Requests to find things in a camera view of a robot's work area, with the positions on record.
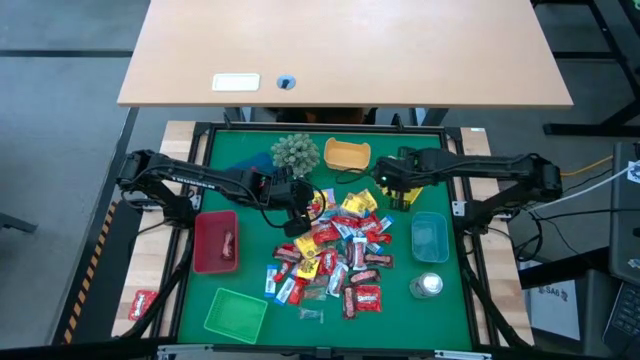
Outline white rectangular desk plate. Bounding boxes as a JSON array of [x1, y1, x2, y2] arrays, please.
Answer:
[[211, 72, 262, 93]]

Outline artificial pale green succulent plant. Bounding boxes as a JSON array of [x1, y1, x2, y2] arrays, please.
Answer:
[[270, 132, 322, 180]]

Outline black desk base frame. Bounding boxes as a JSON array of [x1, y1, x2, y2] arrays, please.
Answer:
[[542, 0, 640, 137]]

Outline white cable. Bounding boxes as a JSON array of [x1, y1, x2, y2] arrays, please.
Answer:
[[529, 164, 634, 214]]

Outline silver rail bracket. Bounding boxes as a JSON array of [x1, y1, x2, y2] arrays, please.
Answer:
[[433, 349, 494, 360], [157, 343, 214, 360]]

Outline grey chair base leg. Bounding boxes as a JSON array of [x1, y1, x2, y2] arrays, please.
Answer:
[[0, 212, 39, 235]]

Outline white labelled box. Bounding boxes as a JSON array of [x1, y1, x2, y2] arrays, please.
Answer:
[[528, 279, 584, 342]]

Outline dark grey computer case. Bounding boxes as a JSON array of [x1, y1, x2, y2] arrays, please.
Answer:
[[608, 141, 640, 286]]

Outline green table mat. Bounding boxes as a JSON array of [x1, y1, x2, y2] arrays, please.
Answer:
[[177, 129, 474, 351]]

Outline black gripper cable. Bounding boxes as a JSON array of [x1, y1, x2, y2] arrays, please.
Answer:
[[334, 168, 375, 186], [257, 180, 329, 230]]

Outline black keyboard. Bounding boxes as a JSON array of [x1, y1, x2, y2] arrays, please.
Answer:
[[601, 282, 640, 359]]

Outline yellow power cable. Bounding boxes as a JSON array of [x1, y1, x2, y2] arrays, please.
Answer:
[[559, 155, 615, 178]]

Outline red plastic bin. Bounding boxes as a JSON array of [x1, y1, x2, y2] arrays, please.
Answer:
[[192, 209, 241, 275]]

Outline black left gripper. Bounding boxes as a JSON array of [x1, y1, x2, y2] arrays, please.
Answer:
[[269, 175, 315, 238]]

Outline orange plastic bin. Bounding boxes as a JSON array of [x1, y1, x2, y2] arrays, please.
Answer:
[[323, 137, 373, 174]]

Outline teal plastic bin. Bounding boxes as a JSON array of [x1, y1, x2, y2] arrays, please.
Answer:
[[410, 211, 450, 264]]

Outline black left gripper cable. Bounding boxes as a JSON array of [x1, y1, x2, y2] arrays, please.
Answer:
[[257, 180, 329, 230]]

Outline black corrugated cable conduit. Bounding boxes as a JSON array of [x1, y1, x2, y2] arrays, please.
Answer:
[[462, 239, 526, 349], [119, 234, 196, 341]]

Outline red Skittles packet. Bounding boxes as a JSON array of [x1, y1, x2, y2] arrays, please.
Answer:
[[317, 248, 340, 277], [357, 213, 385, 236], [354, 284, 384, 314], [128, 288, 159, 322], [310, 222, 342, 246]]

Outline white silver candy bar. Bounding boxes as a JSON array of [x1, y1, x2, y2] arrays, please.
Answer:
[[325, 261, 350, 299]]

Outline clear round jar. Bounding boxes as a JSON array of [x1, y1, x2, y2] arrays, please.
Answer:
[[409, 271, 445, 300]]

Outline green mesh basket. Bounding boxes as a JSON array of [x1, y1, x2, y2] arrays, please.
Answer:
[[203, 287, 269, 345]]

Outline black aluminium rig frame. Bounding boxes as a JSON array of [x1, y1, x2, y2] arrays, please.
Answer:
[[149, 119, 501, 360]]

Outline yellow Sour Patch packet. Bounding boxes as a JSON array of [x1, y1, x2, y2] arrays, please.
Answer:
[[296, 257, 321, 281], [312, 187, 337, 212]]

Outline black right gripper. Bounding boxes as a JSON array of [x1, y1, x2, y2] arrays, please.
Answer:
[[372, 152, 431, 211]]

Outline black yellow striped floor ramp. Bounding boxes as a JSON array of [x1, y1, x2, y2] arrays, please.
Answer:
[[52, 199, 144, 346]]

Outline white red candy bar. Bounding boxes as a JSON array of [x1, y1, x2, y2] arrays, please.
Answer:
[[352, 237, 369, 272]]

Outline light wooden desk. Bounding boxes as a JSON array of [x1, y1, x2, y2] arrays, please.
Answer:
[[116, 0, 575, 110]]

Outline yellow candy packet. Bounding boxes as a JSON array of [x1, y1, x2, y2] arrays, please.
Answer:
[[293, 231, 324, 260], [341, 193, 369, 217], [357, 188, 380, 214]]

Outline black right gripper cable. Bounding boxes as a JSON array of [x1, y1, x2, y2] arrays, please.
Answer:
[[334, 168, 375, 186]]

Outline black floor cable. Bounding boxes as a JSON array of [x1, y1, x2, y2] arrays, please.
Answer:
[[514, 207, 615, 264]]

